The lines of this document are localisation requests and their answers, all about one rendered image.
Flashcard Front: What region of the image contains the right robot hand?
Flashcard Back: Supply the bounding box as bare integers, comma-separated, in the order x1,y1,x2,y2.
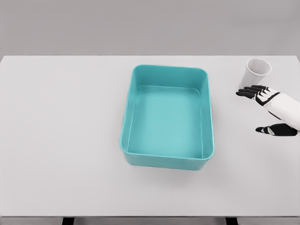
235,85,300,137

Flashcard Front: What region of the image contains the white paper cup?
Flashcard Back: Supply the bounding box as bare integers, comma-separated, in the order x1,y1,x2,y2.
239,58,272,90

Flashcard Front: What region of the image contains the teal rectangular plastic basket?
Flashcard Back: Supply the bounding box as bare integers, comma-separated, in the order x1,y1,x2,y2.
120,64,215,173

